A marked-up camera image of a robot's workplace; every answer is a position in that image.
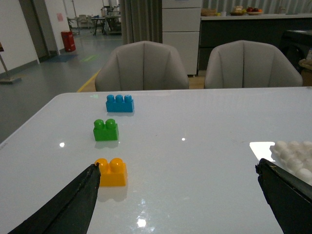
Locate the grey upholstered chair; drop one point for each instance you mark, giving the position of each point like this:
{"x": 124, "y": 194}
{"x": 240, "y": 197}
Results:
{"x": 250, "y": 64}
{"x": 143, "y": 65}

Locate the black appliance box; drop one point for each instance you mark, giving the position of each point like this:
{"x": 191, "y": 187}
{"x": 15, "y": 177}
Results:
{"x": 295, "y": 45}

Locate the background work table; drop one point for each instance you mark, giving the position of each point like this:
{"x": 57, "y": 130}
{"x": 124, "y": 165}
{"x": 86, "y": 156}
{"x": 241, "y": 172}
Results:
{"x": 108, "y": 25}

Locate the bread bowl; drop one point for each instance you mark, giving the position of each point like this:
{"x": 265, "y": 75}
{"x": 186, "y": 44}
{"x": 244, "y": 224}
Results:
{"x": 238, "y": 11}

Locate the fruit plate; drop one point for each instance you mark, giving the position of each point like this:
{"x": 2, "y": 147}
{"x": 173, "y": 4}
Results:
{"x": 253, "y": 11}

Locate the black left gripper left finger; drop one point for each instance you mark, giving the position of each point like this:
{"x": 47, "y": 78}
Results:
{"x": 69, "y": 211}

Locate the dark counter with white top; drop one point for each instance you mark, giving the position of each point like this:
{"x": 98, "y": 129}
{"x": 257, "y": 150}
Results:
{"x": 215, "y": 31}

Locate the sign stand with base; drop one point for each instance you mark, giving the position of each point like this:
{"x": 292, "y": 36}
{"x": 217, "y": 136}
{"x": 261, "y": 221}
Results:
{"x": 8, "y": 79}

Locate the pink paper on wall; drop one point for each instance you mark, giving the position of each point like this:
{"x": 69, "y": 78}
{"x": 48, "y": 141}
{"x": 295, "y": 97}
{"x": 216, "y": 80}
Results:
{"x": 60, "y": 17}

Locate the grey curtain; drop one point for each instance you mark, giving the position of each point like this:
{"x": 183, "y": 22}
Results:
{"x": 141, "y": 20}

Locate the blue three-stud toy block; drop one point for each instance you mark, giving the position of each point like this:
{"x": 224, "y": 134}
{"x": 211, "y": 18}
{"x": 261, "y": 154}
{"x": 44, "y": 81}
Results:
{"x": 120, "y": 103}

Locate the left grey upholstered chair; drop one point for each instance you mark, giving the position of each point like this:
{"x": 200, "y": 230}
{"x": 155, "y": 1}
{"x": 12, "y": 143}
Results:
{"x": 143, "y": 65}

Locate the red box on floor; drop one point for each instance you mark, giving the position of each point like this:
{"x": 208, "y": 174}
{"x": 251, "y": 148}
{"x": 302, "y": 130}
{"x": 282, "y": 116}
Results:
{"x": 68, "y": 41}

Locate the right grey upholstered chair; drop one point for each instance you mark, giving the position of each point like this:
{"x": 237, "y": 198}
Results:
{"x": 250, "y": 64}

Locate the green two-stud toy block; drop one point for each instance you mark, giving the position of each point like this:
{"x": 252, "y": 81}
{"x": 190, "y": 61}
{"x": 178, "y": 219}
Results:
{"x": 105, "y": 131}

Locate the white studded base plate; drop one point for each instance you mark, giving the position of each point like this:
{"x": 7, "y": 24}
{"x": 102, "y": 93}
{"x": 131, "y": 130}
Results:
{"x": 296, "y": 157}

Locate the woven basket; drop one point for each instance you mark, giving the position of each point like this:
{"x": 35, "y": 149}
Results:
{"x": 207, "y": 12}

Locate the white drawer cabinet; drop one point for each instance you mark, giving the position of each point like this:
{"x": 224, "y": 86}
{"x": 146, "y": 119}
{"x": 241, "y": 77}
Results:
{"x": 180, "y": 29}

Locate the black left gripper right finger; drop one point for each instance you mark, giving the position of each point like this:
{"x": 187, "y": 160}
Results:
{"x": 289, "y": 198}

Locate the yellow two-stud toy block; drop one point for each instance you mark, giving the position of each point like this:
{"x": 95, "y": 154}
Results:
{"x": 113, "y": 173}

